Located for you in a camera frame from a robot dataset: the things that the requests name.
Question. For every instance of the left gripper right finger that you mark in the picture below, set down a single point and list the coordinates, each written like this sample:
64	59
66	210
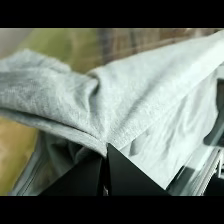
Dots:
130	176

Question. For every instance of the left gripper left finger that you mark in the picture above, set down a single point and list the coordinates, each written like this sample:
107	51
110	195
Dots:
81	181

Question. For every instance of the light grey garment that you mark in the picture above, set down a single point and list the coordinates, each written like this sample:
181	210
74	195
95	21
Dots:
140	100

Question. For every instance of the silver frame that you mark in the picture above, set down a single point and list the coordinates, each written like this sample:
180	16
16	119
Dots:
213	176

